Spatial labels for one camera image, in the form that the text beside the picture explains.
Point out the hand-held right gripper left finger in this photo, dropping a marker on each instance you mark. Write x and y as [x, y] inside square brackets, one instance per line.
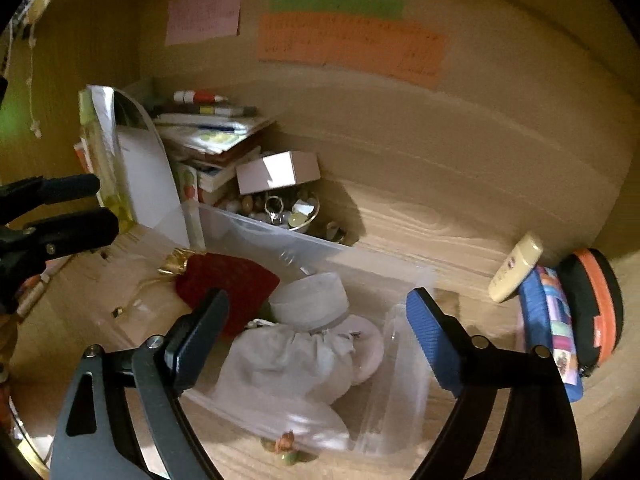
[197, 350]

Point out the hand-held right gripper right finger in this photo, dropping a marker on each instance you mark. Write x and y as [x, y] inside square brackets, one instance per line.
[430, 340]

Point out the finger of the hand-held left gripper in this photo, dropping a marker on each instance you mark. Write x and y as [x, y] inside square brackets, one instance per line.
[85, 230]
[70, 186]

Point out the clear plastic storage bin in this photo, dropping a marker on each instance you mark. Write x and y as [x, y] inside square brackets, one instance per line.
[400, 375]

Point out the pink round case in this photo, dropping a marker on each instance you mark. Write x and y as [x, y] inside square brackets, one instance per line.
[370, 355]

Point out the red cloth pouch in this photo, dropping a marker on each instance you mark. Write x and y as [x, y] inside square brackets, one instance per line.
[235, 280]

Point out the beige frosted candle jar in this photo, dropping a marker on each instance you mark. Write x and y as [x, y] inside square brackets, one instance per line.
[310, 300]

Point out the orange box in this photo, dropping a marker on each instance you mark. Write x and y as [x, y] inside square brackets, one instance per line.
[81, 152]

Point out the white file holder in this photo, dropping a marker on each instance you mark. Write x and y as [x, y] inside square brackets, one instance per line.
[145, 175]

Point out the white paper receipt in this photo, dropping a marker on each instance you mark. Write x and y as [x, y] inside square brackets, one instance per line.
[102, 105]

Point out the white box with strawberry print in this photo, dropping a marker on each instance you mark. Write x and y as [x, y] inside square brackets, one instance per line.
[187, 182]

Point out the cream lotion bottle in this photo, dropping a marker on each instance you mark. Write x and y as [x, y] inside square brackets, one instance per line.
[517, 265]

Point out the blue patterned pencil pouch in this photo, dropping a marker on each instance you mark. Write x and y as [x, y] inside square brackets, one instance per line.
[550, 320]

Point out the small orange green figurine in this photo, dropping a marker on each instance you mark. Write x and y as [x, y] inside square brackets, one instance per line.
[287, 445]

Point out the stack of books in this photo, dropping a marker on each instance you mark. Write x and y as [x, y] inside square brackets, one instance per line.
[210, 135]

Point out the red and white tube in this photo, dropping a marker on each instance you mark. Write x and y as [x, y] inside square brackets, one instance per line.
[200, 96]

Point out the glass bowl of beads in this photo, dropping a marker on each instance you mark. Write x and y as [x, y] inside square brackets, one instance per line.
[280, 210]

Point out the dark marker pen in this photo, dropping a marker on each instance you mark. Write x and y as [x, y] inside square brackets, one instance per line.
[225, 109]

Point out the black and orange round case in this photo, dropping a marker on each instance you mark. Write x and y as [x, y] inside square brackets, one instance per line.
[600, 305]

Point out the pink and white small box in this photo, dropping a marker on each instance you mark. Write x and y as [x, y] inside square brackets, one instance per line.
[280, 170]

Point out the pink sticky note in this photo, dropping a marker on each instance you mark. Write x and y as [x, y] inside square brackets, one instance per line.
[202, 12]

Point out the orange sticky note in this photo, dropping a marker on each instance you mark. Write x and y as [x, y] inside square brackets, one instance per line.
[350, 45]

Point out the green sticky note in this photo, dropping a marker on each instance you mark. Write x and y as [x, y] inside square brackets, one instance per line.
[340, 2]

